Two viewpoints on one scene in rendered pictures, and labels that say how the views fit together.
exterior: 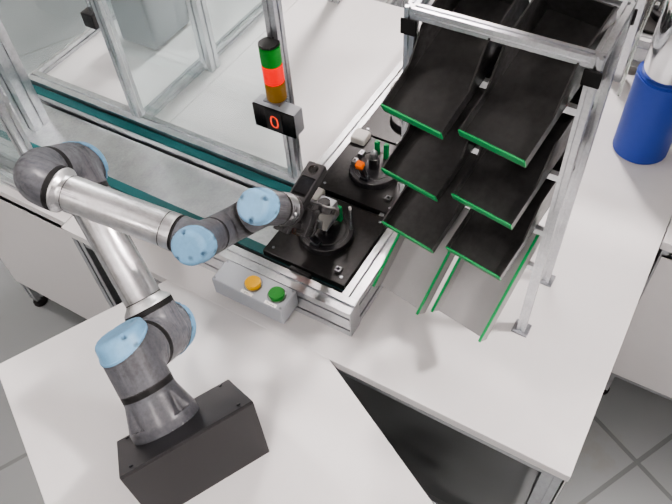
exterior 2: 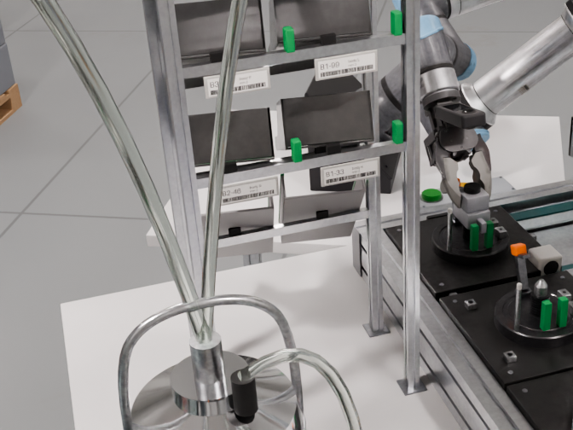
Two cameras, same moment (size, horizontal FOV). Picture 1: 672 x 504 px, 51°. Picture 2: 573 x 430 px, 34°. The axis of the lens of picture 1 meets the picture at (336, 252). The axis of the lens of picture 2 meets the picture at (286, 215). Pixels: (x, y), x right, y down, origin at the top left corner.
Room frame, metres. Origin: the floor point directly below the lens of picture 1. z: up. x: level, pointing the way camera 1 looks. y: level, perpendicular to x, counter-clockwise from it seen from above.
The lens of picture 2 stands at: (1.91, -1.31, 1.89)
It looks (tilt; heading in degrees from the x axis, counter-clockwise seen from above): 29 degrees down; 132
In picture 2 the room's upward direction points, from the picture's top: 4 degrees counter-clockwise
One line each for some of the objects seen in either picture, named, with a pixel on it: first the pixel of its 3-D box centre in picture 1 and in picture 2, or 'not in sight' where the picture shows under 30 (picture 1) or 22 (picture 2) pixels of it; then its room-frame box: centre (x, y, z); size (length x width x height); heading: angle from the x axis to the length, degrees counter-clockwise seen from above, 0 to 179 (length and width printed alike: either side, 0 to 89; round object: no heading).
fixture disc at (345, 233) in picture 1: (326, 232); (470, 241); (1.15, 0.02, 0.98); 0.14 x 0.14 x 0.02
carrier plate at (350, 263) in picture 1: (327, 236); (470, 250); (1.15, 0.02, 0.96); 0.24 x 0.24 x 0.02; 56
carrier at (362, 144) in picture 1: (374, 160); (540, 299); (1.36, -0.13, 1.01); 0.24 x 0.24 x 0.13; 56
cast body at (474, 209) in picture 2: (327, 208); (474, 205); (1.16, 0.01, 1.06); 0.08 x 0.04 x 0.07; 146
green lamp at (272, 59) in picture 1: (270, 53); not in sight; (1.35, 0.11, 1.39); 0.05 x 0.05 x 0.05
